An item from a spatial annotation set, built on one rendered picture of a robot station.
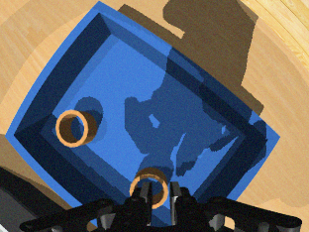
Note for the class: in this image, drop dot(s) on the blue crate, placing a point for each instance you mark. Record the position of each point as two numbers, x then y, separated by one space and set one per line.
154 108

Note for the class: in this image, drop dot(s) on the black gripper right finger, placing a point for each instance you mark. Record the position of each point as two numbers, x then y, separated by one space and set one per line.
192 218

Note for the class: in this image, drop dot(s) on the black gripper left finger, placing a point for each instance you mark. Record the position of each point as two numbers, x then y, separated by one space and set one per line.
130 216

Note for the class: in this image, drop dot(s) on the bronze bushing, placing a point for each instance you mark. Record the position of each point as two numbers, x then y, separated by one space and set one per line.
159 198
63 129

